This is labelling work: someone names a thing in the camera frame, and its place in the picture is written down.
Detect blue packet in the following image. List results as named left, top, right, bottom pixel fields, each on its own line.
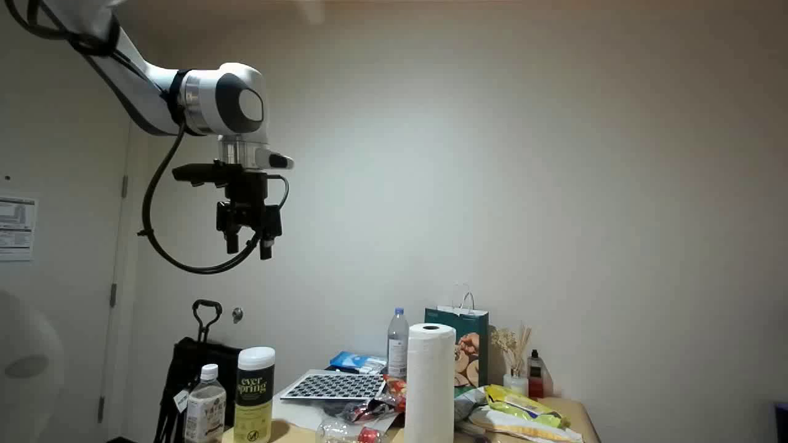
left=326, top=348, right=390, bottom=377

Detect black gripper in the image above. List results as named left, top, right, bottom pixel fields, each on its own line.
left=215, top=169, right=286, bottom=262

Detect wooden reed sticks jar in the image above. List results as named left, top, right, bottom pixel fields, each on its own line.
left=491, top=323, right=536, bottom=396

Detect black bag with handle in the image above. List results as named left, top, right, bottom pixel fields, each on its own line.
left=152, top=297, right=244, bottom=443

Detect yellow canister with white lid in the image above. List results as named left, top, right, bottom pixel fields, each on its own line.
left=231, top=345, right=281, bottom=443

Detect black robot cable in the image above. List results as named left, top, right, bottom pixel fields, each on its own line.
left=138, top=126, right=291, bottom=278

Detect red snack packets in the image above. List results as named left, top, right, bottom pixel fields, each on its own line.
left=353, top=373, right=408, bottom=426

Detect teal gift bag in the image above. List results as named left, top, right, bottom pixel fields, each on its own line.
left=422, top=291, right=492, bottom=392

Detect white paper towel roll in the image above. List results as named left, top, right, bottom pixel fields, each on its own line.
left=402, top=319, right=457, bottom=443

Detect clear water bottle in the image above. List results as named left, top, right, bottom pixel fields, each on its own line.
left=383, top=304, right=412, bottom=380

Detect small red bottle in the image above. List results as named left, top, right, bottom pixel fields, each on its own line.
left=525, top=346, right=550, bottom=401

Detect white door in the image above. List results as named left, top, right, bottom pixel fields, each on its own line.
left=0, top=15, right=138, bottom=443

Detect paper wall notice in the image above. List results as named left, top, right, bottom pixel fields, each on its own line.
left=0, top=190, right=41, bottom=265

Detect yellow green package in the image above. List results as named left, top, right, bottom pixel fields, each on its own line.
left=477, top=380, right=573, bottom=432

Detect small clear bottle white cap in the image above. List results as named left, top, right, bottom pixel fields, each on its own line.
left=180, top=361, right=228, bottom=443

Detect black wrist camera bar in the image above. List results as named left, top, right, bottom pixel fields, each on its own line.
left=170, top=158, right=296, bottom=186

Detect grid pattern tray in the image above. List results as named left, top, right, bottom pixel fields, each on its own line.
left=275, top=369, right=390, bottom=405

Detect clear plastic container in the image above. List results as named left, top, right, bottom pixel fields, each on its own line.
left=313, top=411, right=386, bottom=443

